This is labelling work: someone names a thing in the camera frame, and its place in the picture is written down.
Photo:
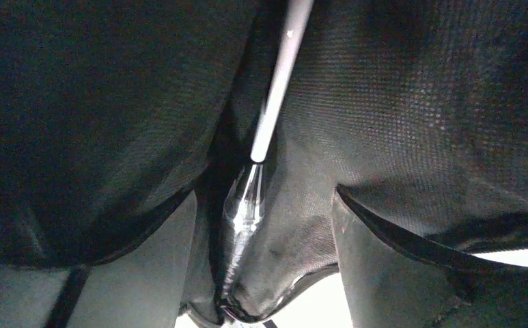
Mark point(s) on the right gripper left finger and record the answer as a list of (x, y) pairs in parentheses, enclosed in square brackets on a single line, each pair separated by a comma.
[(144, 288)]

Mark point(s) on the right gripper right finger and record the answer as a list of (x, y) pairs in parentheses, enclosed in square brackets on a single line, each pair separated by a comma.
[(395, 278)]

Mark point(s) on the white badminton racket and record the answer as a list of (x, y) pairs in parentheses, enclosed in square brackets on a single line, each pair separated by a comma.
[(244, 207)]

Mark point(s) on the black racket cover bag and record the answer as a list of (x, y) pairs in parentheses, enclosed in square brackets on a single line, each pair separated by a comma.
[(112, 112)]

